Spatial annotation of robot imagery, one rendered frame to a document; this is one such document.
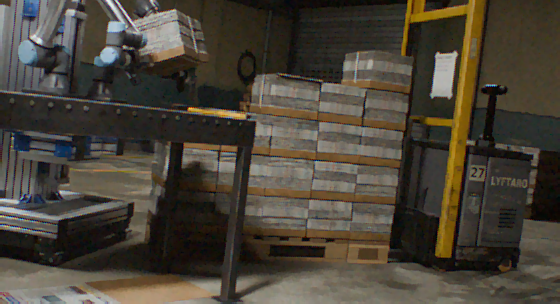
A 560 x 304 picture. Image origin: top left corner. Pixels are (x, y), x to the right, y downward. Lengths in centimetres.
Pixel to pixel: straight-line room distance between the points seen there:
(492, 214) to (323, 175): 117
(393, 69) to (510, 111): 625
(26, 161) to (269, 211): 134
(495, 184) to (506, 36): 622
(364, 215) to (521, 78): 645
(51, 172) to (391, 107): 199
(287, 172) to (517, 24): 706
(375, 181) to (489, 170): 76
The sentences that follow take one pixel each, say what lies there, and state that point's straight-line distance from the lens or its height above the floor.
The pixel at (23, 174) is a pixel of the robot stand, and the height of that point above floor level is 37.
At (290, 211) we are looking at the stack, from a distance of 380.
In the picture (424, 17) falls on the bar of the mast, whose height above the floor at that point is 161.
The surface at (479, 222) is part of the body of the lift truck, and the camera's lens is 435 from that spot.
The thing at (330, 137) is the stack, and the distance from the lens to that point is 386.
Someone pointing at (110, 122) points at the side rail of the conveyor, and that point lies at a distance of 243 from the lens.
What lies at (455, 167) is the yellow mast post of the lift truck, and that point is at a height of 65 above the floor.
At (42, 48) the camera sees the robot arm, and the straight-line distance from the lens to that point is 325.
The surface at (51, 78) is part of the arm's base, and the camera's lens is 335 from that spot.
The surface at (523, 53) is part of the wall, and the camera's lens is 1024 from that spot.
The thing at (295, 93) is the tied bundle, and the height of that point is 97.
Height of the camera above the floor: 82
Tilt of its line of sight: 3 degrees down
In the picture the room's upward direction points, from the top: 7 degrees clockwise
